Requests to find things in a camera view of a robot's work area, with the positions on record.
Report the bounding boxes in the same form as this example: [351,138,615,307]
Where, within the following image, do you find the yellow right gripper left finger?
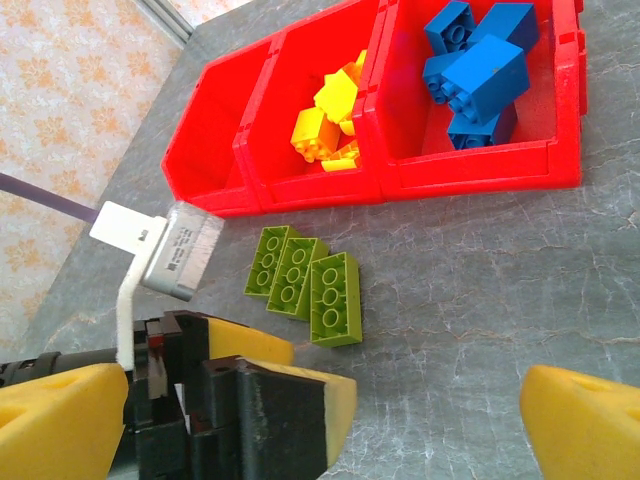
[0,362,130,480]

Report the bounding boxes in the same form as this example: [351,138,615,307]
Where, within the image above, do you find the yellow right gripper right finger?
[518,364,640,480]

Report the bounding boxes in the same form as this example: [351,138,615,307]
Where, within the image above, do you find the long yellow-orange lego brick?
[320,138,365,174]

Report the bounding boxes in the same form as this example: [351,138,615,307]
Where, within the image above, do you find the green lego brick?
[265,236,332,322]
[243,225,304,300]
[309,250,363,348]

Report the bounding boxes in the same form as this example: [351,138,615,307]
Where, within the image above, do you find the silver camera on white mount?
[89,199,225,374]

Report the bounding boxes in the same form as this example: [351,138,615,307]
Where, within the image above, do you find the aluminium corner post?
[133,0,197,46]

